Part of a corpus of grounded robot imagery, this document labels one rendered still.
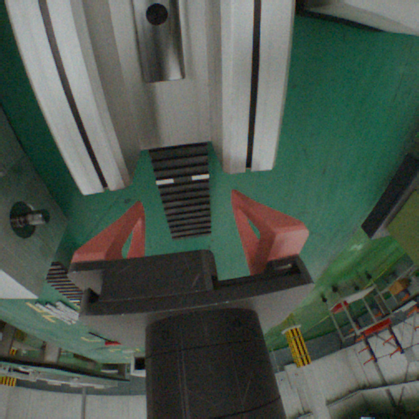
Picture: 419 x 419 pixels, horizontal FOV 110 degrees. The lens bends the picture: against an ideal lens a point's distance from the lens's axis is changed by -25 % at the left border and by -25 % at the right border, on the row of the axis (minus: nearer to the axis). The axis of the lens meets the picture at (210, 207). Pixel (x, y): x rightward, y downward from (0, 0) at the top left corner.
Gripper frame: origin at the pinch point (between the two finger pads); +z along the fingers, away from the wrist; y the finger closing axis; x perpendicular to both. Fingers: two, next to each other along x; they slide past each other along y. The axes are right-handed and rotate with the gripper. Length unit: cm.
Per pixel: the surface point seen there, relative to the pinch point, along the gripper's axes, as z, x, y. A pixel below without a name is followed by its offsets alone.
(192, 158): 3.7, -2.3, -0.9
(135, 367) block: -2, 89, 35
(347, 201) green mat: 4.6, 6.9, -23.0
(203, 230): 4.1, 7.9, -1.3
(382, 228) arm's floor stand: 4.8, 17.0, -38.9
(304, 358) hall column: -9, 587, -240
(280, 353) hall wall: 52, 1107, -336
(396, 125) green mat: 4.6, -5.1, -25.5
